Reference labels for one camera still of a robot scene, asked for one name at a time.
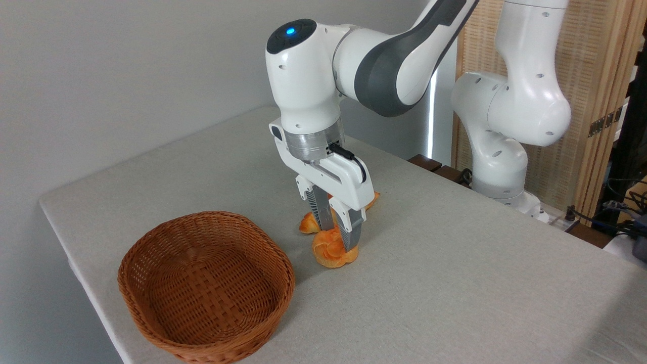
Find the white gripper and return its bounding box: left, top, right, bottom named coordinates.
left=269, top=117, right=375, bottom=252

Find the round knotted bread bun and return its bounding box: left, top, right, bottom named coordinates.
left=312, top=226, right=360, bottom=269

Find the long braided bread loaf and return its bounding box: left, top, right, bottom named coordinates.
left=299, top=191, right=380, bottom=234

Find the brown woven wicker basket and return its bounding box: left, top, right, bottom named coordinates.
left=117, top=211, right=296, bottom=364

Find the dark brown wooden block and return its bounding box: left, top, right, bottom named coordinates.
left=435, top=165, right=472, bottom=186
left=407, top=154, right=443, bottom=173
left=566, top=222, right=613, bottom=249

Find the grey tablecloth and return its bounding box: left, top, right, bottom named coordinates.
left=39, top=105, right=647, bottom=364

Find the dark metal screen hinge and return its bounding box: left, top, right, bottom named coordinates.
left=588, top=106, right=623, bottom=138

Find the blue grey box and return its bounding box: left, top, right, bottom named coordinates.
left=632, top=215, right=647, bottom=263

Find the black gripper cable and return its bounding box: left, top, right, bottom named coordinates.
left=328, top=143, right=368, bottom=184

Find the black cable bundle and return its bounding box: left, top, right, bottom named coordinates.
left=564, top=177, right=647, bottom=239

